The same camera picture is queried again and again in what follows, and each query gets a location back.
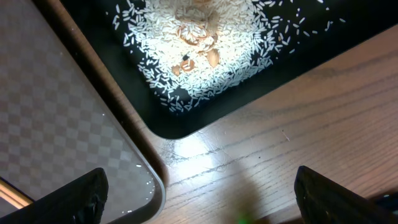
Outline cooked rice leftovers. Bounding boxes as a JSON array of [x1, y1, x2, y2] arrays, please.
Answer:
[[100, 0, 348, 115]]

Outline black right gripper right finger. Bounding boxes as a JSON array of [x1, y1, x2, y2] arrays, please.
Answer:
[[294, 166, 397, 223]]

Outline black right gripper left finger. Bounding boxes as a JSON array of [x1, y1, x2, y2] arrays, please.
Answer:
[[1, 167, 109, 224]]

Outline dark brown serving tray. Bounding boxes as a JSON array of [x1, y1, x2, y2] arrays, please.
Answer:
[[1, 1, 165, 223]]

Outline wooden chopstick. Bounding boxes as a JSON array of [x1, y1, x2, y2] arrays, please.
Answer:
[[1, 178, 34, 209]]

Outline black waste tray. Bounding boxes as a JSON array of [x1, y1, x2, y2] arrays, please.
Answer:
[[63, 0, 397, 139]]

